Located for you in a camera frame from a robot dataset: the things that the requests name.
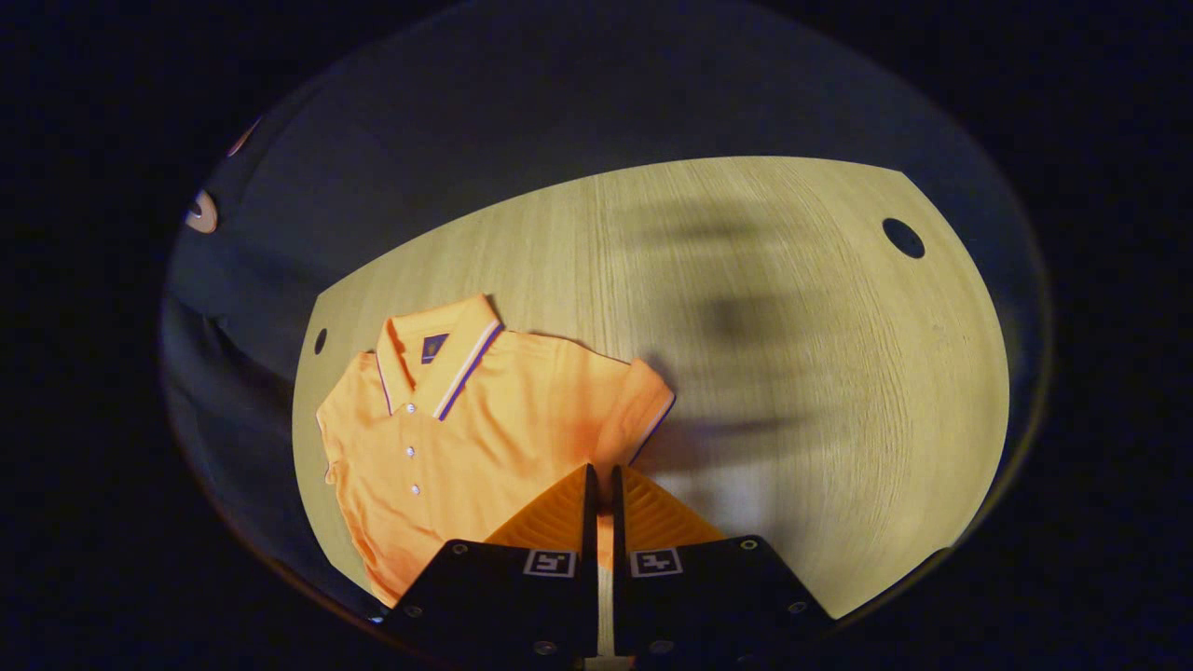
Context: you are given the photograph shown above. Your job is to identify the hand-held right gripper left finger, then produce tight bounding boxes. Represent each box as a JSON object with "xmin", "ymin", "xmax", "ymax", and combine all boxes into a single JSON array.
[{"xmin": 377, "ymin": 463, "xmax": 599, "ymax": 663}]

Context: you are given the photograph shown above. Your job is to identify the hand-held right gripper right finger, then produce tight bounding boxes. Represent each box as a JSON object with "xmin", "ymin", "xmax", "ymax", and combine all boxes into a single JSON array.
[{"xmin": 610, "ymin": 463, "xmax": 835, "ymax": 663}]

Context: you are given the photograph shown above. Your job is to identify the orange T-shirt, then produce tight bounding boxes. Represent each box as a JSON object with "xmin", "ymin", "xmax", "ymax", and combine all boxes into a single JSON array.
[{"xmin": 315, "ymin": 294, "xmax": 677, "ymax": 609}]

